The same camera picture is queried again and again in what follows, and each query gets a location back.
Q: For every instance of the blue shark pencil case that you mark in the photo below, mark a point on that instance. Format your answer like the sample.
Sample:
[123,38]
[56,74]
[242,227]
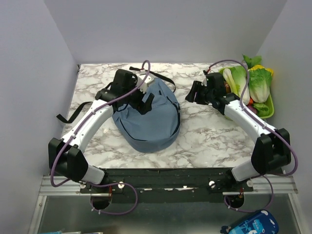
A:
[260,222]

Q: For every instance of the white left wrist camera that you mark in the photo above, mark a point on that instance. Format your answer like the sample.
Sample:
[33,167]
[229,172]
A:
[143,80]

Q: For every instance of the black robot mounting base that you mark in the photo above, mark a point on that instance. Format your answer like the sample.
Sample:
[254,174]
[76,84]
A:
[177,185]

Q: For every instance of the yellow corn cob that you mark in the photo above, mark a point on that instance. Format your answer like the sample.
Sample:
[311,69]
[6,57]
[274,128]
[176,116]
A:
[262,67]

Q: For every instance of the purple red onion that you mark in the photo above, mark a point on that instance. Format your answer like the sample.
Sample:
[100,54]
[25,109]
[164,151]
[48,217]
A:
[254,110]

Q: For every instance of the green leafy lettuce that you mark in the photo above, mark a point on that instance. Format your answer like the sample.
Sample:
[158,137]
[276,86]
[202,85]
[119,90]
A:
[251,62]

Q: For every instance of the blue student backpack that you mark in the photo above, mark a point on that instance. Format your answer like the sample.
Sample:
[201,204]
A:
[158,128]

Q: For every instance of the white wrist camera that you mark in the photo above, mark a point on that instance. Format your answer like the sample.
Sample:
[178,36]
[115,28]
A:
[143,80]
[206,81]

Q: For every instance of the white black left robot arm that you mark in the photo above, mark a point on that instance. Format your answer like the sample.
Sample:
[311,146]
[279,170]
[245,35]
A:
[66,155]

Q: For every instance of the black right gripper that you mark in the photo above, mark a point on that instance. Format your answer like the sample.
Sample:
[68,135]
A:
[197,87]

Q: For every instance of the napa cabbage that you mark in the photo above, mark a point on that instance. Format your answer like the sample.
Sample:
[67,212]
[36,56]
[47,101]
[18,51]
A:
[239,77]
[259,85]

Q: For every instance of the green plastic vegetable basket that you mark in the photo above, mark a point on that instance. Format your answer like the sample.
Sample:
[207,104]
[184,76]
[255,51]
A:
[264,110]

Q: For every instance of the left napa cabbage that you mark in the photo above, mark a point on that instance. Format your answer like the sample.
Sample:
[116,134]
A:
[239,77]

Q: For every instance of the right napa cabbage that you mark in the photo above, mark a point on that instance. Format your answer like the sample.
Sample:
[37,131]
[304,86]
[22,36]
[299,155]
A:
[259,85]

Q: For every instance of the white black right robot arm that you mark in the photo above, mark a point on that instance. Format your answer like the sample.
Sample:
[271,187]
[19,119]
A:
[271,151]

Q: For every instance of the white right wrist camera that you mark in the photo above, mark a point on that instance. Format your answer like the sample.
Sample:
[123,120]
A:
[206,81]

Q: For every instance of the brown mushroom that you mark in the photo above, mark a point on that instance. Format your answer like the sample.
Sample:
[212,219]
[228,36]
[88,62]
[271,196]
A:
[228,89]

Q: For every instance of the white green leek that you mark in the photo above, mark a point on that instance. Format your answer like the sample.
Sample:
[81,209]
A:
[230,81]

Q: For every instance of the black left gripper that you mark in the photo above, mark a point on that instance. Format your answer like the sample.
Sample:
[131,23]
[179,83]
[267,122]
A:
[145,107]

